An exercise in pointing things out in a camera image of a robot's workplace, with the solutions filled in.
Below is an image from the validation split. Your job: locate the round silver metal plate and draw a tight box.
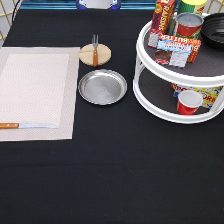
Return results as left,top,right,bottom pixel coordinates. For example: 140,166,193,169
78,69,127,105

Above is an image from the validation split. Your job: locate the fork with wooden handle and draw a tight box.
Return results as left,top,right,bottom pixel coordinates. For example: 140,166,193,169
92,34,98,67

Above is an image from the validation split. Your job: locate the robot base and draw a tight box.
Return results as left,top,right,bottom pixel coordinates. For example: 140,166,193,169
76,0,121,9

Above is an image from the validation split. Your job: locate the round wooden coaster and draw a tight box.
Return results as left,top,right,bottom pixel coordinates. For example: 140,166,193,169
79,44,111,66

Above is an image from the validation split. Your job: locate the chocolate pudding packet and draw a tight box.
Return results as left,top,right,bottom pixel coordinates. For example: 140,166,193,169
154,50,189,68

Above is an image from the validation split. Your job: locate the red cup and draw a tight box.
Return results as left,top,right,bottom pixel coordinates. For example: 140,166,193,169
177,90,203,115

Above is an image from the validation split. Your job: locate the beige woven placemat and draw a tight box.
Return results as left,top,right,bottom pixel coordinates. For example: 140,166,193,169
0,47,79,142

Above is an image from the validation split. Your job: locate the white two-tier turntable shelf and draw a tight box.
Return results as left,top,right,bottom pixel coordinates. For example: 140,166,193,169
133,22,224,124

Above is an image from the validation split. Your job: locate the butter box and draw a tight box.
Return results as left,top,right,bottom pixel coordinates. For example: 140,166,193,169
157,34,201,63

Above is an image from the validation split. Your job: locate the yellow popcorn box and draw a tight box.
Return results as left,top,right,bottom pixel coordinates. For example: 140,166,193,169
171,83,222,109

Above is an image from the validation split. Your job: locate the red raisins box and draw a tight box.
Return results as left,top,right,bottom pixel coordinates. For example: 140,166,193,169
148,0,176,48

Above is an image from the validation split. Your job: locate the red tin can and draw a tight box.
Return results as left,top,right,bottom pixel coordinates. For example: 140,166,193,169
174,12,204,39

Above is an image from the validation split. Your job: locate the yellow green canister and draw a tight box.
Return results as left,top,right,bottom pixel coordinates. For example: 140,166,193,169
177,0,207,15

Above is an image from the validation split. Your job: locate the black bowl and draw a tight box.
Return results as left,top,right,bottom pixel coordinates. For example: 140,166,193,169
200,13,224,50

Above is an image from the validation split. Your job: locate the knife with wooden handle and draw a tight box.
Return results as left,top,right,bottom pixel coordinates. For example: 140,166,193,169
0,123,57,129

